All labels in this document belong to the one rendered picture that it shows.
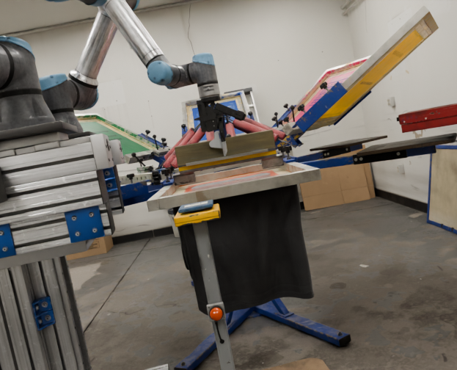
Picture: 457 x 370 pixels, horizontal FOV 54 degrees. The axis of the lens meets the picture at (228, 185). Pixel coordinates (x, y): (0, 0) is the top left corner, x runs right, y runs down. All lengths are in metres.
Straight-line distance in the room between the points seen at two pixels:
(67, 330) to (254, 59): 5.21
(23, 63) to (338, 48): 5.57
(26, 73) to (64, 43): 5.39
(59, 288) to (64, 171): 0.46
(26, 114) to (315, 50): 5.50
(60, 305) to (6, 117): 0.62
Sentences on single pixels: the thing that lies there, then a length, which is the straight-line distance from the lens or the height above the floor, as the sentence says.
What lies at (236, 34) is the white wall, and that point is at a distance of 6.38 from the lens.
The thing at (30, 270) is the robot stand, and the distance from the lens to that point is 1.54.
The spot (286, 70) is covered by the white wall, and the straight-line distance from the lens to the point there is 6.35.
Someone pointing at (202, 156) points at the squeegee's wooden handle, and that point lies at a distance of 1.62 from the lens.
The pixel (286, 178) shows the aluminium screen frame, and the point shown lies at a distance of 1.51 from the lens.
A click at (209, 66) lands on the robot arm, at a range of 1.62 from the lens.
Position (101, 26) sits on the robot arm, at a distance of 1.82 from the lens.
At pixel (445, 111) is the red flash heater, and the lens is 2.33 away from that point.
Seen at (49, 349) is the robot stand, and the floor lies 0.60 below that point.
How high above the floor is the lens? 1.14
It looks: 6 degrees down
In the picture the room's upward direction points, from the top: 11 degrees counter-clockwise
